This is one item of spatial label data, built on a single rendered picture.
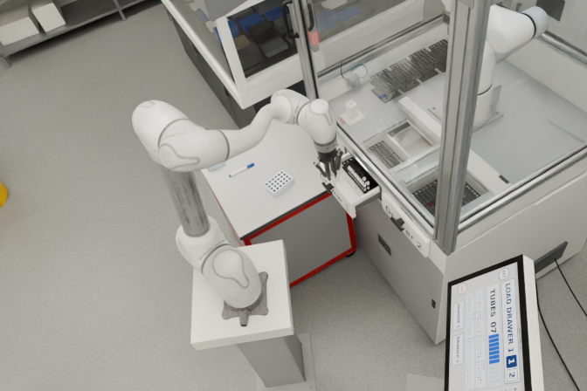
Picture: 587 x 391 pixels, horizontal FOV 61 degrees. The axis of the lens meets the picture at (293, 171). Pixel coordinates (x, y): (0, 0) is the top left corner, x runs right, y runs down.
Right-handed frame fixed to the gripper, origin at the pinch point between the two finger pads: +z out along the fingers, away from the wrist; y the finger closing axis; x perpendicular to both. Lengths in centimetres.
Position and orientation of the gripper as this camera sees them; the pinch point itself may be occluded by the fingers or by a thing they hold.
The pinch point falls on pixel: (332, 178)
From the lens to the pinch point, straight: 206.0
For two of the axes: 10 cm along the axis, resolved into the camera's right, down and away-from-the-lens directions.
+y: 8.7, -4.6, 1.9
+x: -4.7, -6.3, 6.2
